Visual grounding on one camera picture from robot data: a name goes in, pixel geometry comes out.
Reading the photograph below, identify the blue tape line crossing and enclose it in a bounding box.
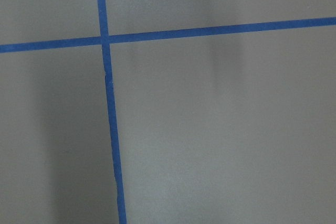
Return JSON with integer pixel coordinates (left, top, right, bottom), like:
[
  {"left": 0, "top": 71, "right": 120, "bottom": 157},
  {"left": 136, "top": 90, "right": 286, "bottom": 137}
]
[{"left": 97, "top": 0, "right": 127, "bottom": 223}]

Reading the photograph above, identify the blue tape line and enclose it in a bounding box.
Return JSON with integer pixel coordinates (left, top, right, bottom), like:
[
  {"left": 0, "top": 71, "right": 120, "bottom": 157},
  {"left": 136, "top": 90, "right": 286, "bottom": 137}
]
[{"left": 1, "top": 17, "right": 335, "bottom": 53}]

